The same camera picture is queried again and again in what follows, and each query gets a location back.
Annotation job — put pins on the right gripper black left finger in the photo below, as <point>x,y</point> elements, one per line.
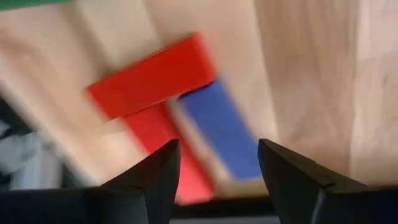
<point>149,193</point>

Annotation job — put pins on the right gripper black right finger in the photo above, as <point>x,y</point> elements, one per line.
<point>298,193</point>

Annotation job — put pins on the red block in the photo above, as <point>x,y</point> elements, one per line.
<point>149,127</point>
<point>149,81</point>

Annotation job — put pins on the blue block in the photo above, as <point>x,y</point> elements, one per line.
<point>220,124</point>

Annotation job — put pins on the green block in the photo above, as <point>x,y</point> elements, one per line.
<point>31,3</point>

